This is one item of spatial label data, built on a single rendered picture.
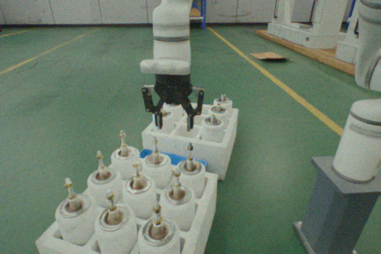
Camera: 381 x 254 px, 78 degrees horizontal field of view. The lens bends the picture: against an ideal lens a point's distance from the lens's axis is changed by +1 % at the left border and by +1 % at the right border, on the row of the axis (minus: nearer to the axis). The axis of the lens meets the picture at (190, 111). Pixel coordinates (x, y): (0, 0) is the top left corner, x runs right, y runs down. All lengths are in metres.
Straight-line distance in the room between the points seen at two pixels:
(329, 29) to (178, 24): 3.46
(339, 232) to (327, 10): 3.21
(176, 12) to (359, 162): 0.57
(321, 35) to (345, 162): 3.13
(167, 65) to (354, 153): 0.52
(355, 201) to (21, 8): 7.57
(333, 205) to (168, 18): 0.64
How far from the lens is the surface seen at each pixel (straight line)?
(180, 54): 0.45
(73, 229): 0.71
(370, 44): 0.56
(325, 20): 3.78
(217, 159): 1.03
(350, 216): 0.82
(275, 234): 0.96
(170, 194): 0.68
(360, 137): 0.70
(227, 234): 0.92
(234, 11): 6.98
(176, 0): 0.48
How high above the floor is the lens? 0.74
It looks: 26 degrees down
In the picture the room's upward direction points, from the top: straight up
